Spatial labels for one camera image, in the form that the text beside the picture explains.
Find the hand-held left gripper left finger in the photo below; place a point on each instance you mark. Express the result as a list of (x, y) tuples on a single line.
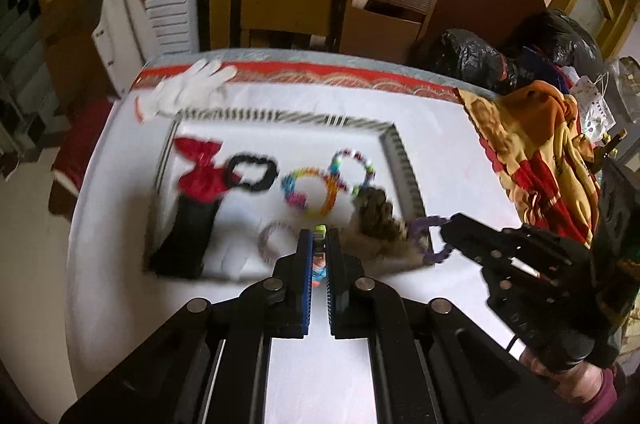
[(302, 284)]

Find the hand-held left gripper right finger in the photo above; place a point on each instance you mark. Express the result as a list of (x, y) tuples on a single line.
[(335, 284)]

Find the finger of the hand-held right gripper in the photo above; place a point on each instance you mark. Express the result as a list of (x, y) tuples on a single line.
[(470, 249), (477, 229)]

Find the light blue plush heart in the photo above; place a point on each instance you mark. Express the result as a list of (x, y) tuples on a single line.
[(232, 254)]

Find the striped shallow box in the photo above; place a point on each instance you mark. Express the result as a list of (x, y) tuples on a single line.
[(400, 169)]

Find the black scrunchie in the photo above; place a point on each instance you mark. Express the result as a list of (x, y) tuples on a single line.
[(235, 181)]

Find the red satin bow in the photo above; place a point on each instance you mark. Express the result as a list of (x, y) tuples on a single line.
[(200, 176)]

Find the person's right forearm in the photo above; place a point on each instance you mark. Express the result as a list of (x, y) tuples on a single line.
[(607, 396)]

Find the person's right hand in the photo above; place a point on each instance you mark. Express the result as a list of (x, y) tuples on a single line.
[(570, 384)]

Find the beige fabric bow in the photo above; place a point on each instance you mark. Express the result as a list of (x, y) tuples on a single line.
[(380, 244)]

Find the brown fabric flower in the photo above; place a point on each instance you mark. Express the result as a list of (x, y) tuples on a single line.
[(372, 206)]

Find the orange patterned blanket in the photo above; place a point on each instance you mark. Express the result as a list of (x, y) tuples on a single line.
[(540, 144)]

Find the black folded cloth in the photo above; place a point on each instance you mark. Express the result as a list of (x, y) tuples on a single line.
[(187, 234)]

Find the white dotted paper bag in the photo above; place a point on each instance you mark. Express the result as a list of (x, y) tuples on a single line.
[(595, 109)]

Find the black plastic bag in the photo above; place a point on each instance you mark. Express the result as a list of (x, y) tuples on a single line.
[(460, 59), (565, 39)]

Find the white glove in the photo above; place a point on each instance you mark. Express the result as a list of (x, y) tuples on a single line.
[(185, 89)]

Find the wooden chair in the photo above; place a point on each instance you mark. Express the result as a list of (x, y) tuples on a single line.
[(385, 19)]

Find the red cushioned stool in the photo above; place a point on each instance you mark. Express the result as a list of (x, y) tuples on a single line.
[(80, 144)]

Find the white jacket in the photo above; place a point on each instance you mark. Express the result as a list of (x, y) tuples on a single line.
[(120, 34)]

